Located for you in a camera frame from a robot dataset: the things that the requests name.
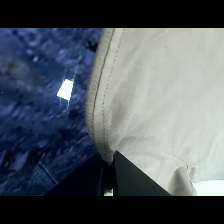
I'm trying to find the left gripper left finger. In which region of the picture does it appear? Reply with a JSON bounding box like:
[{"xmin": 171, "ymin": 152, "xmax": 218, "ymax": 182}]
[{"xmin": 44, "ymin": 152, "xmax": 108, "ymax": 197}]

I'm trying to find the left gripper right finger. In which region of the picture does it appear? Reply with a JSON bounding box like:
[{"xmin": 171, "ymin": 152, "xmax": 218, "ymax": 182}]
[{"xmin": 112, "ymin": 150, "xmax": 172, "ymax": 197}]

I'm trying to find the olive green garment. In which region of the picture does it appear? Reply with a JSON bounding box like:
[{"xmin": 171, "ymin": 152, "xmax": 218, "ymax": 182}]
[{"xmin": 85, "ymin": 27, "xmax": 224, "ymax": 197}]

